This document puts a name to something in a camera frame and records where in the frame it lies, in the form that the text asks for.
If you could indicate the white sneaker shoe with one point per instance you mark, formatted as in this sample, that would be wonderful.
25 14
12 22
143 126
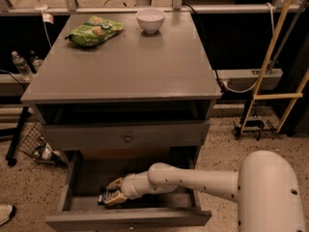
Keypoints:
6 213

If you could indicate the clear plastic water bottle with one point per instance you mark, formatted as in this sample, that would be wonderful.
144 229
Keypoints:
22 66

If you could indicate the round metal drawer knob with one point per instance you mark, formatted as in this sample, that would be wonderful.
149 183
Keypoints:
128 138

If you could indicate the green snack chip bag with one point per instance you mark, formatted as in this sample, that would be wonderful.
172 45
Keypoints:
96 30

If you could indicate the yellow wooden ladder frame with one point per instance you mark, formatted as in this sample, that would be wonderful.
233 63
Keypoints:
256 96

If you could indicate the white lamp with cord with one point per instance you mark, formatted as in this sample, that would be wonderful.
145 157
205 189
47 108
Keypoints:
46 18

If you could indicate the grey wooden drawer cabinet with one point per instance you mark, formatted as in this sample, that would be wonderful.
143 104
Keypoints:
132 78

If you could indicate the open lower grey drawer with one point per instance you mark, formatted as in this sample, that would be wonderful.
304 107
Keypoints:
79 209

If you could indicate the black wire basket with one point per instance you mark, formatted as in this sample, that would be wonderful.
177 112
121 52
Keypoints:
34 146

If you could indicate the closed upper grey drawer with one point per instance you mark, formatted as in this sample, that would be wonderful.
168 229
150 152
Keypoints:
111 136

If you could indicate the white ceramic bowl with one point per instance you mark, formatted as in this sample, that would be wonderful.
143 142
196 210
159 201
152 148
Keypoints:
150 20

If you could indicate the dark blueberry rxbar wrapper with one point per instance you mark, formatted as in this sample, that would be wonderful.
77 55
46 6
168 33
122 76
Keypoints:
104 194

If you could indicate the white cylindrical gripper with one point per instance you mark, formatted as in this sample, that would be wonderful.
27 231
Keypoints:
129 187

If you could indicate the black stand leg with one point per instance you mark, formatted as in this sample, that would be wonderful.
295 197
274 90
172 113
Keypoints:
17 131

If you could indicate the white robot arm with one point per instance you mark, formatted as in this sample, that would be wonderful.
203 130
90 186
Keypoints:
265 189

